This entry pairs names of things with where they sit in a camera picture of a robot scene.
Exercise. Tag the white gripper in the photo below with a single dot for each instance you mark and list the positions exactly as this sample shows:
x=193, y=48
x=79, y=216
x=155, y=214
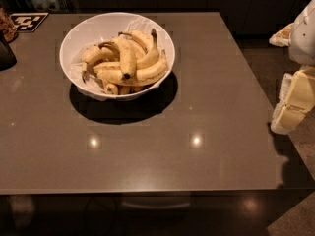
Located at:
x=303, y=36

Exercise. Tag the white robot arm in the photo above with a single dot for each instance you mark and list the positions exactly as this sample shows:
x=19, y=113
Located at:
x=299, y=37

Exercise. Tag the yellow banana right upright stem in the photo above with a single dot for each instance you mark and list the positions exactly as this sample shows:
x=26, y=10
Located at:
x=152, y=56

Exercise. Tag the yellow banana back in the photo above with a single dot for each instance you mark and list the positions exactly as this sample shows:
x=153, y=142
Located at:
x=142, y=38

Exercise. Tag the small banana front left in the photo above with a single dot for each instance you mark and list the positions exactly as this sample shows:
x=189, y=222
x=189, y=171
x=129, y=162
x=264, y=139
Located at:
x=110, y=88

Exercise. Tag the white bowl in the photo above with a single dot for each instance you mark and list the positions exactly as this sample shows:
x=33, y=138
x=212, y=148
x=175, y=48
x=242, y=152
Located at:
x=101, y=28

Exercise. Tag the black white fiducial marker card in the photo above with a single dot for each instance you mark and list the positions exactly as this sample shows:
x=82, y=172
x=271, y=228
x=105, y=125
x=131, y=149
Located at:
x=28, y=22

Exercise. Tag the dark object left edge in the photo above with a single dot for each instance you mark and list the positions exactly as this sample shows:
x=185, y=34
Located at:
x=7, y=57

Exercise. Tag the snack jar left edge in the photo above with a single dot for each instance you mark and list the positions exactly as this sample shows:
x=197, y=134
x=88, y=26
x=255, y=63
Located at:
x=7, y=26

